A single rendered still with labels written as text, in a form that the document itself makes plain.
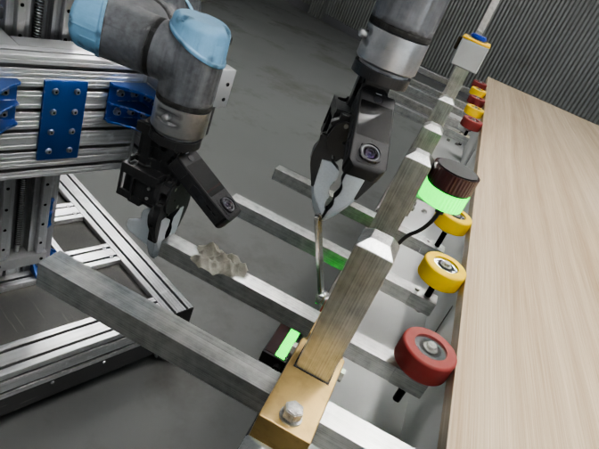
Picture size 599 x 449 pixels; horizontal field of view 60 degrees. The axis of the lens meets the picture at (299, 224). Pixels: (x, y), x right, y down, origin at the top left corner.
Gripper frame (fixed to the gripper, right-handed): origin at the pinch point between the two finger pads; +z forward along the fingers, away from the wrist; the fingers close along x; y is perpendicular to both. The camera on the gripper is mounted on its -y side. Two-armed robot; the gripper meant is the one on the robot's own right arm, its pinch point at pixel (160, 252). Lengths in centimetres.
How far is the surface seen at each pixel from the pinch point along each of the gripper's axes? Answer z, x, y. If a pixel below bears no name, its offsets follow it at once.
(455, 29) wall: 9, -741, 2
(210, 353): -13.4, 25.7, -19.5
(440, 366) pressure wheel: -8.1, 2.9, -43.5
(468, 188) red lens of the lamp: -29.8, -1.9, -35.5
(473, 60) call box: -35, -77, -30
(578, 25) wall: -53, -684, -130
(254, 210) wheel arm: -0.6, -23.6, -5.6
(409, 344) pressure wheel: -8.0, 1.8, -38.8
